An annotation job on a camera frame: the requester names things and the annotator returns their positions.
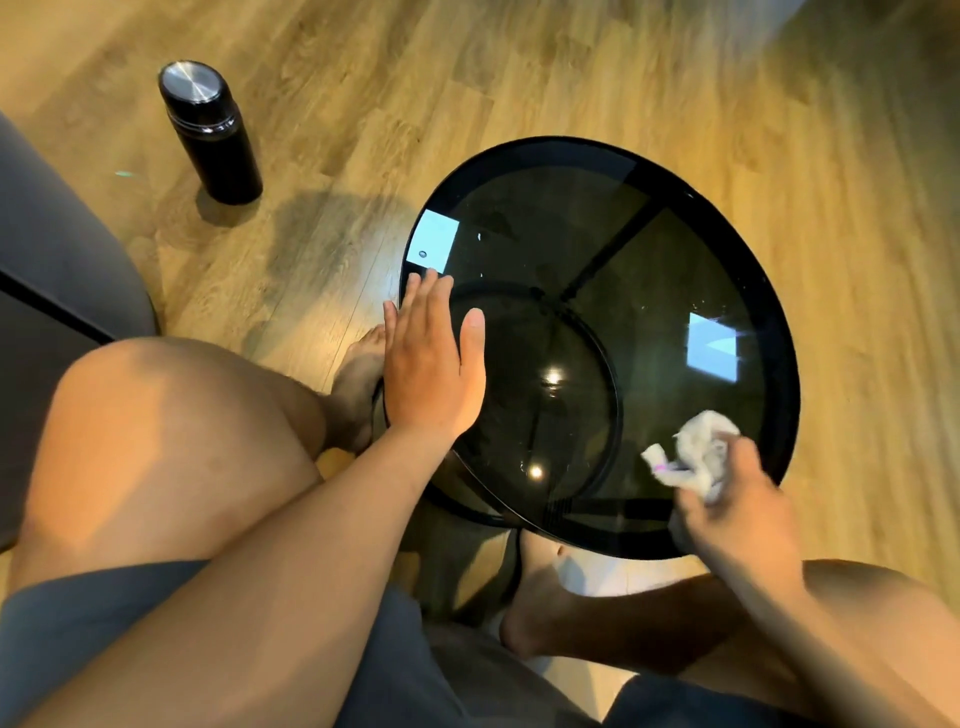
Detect person's left forearm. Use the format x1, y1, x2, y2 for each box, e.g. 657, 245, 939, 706
21, 427, 459, 728

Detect round black glass side table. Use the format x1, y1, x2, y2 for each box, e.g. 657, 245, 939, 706
375, 136, 802, 562

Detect white cloth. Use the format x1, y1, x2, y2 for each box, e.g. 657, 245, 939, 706
641, 410, 744, 505

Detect person's right leg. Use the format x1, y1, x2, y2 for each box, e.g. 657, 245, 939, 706
500, 528, 960, 728

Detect person's left leg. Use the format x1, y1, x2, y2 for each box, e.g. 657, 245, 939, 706
7, 324, 388, 595

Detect person's left hand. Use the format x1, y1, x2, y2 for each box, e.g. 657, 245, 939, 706
382, 268, 488, 445

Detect person's right hand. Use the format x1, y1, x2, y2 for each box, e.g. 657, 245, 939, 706
671, 433, 804, 601

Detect grey sofa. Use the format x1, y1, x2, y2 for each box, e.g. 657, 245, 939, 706
0, 112, 161, 552

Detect person's leg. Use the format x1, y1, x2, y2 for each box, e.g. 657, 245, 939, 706
7, 324, 388, 595
500, 528, 960, 728

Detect black flask with steel lid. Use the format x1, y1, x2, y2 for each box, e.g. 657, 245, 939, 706
157, 60, 264, 207

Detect grey shorts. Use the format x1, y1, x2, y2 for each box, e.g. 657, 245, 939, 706
0, 560, 826, 728

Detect person's right forearm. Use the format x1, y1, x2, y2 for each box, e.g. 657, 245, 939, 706
738, 566, 960, 728

